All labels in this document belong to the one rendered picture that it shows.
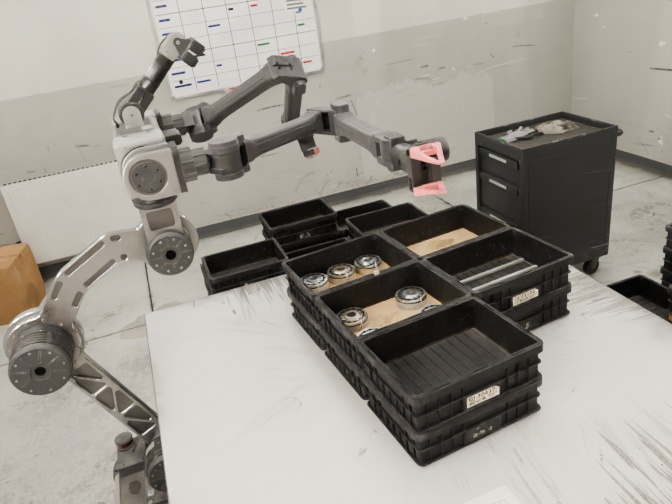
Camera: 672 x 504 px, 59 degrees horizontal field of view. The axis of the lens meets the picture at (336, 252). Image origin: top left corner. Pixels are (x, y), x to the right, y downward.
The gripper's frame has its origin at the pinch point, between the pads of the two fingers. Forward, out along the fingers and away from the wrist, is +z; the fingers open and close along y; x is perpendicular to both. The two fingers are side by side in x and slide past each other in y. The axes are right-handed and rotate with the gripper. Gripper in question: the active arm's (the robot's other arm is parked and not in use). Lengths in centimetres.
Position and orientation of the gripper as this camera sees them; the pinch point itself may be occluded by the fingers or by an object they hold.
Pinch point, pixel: (440, 177)
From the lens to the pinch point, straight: 123.2
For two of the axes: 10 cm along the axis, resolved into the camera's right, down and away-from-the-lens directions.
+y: 1.4, 8.9, 4.3
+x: -9.4, 2.6, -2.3
